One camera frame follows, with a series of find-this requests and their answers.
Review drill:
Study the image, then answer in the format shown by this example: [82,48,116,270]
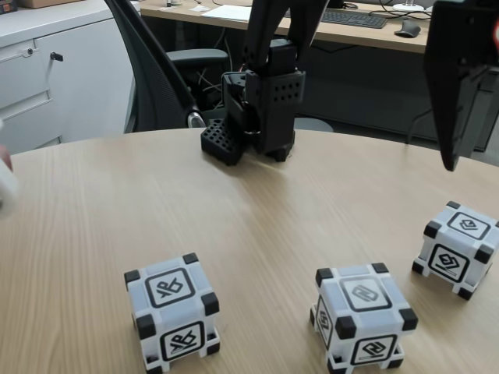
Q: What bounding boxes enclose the white cube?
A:
[123,252,221,373]
[412,200,499,301]
[310,263,420,374]

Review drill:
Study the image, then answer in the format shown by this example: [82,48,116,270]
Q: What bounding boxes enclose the white leader arm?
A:
[0,116,20,221]

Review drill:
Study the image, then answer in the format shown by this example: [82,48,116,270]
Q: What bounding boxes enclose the dark computer mouse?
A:
[393,19,423,39]

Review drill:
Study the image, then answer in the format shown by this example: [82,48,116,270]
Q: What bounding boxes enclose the white round stand base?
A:
[391,0,429,12]

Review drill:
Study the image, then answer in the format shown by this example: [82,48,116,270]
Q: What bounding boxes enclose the black keyboard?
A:
[283,9,390,29]

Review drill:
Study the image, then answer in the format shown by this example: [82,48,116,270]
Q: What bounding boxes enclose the black perforated block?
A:
[200,118,246,168]

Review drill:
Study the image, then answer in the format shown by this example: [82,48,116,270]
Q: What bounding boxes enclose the white paper sheet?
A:
[200,4,254,21]

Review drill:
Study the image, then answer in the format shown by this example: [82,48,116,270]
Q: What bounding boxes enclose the black mesh office chair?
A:
[103,0,335,136]

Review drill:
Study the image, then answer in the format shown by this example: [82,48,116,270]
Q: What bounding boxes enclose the white cube, X-shaped symbol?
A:
[123,252,221,373]

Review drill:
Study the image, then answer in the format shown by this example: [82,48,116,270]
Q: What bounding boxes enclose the white cabinet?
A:
[0,6,136,155]

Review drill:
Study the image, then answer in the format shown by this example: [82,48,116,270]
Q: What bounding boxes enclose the cardboard box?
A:
[18,0,67,9]

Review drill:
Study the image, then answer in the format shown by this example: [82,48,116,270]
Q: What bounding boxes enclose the black hanging cable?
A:
[407,108,434,146]

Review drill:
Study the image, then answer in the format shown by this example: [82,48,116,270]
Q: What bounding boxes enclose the tangled cables under desk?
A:
[196,66,229,111]

